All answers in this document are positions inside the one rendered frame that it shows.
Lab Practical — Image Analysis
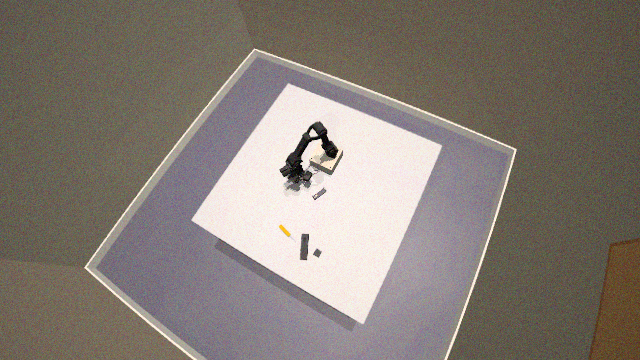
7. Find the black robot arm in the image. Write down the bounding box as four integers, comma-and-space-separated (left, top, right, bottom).
279, 121, 339, 184

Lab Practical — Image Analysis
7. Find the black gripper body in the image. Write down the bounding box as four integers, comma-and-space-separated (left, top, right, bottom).
293, 165, 312, 182

